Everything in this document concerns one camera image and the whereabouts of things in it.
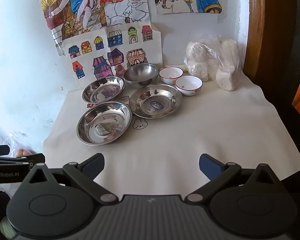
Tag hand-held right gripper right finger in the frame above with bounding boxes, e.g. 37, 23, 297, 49
185, 154, 282, 204

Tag stainless steel plate with sticker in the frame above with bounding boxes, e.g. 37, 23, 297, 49
129, 84, 182, 118

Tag white red-rimmed bowl grey speck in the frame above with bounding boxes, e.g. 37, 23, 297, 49
175, 75, 203, 97

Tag white red-rimmed bowl red speck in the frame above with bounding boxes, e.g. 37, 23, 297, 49
159, 66, 184, 85

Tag coloured figure with fan drawing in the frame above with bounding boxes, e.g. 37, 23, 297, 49
36, 0, 150, 55

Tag stainless steel bowl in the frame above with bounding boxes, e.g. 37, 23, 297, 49
123, 63, 159, 88

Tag plastic bag of white blocks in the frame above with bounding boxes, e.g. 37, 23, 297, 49
209, 38, 241, 92

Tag coloured houses drawing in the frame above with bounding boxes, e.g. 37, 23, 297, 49
55, 22, 163, 92

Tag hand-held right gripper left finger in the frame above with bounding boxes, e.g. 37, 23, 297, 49
21, 153, 119, 204

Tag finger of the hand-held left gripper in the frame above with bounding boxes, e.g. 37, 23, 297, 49
14, 153, 46, 167

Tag plastic bag with fruit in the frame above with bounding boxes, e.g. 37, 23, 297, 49
2, 130, 42, 161

